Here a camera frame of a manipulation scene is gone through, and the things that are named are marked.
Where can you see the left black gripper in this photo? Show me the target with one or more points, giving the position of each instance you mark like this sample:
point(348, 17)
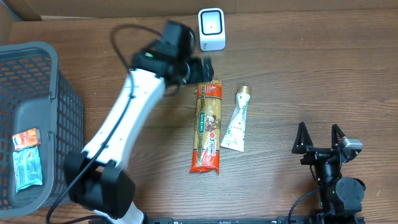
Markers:
point(201, 70)

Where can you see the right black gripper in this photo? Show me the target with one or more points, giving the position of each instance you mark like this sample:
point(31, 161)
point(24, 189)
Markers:
point(300, 146)

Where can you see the white tube with gold cap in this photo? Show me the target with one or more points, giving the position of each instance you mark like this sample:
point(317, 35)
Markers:
point(235, 133)

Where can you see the spaghetti pasta packet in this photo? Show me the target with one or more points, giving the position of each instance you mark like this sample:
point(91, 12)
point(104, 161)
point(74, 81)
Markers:
point(206, 145)

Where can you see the orange snack packet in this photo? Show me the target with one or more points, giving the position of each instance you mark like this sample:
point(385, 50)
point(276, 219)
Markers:
point(26, 139)

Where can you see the teal snack packet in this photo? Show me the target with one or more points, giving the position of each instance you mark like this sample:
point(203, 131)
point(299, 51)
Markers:
point(27, 168)

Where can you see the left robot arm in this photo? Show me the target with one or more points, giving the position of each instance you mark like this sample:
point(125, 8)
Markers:
point(96, 176)

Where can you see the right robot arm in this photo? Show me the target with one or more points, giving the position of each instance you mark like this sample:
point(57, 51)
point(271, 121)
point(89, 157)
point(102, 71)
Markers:
point(340, 197)

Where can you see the grey plastic mesh basket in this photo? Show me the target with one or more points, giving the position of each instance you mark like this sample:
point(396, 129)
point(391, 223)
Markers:
point(35, 94)

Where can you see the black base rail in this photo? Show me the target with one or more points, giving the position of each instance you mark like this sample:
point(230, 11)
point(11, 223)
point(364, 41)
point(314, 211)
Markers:
point(278, 220)

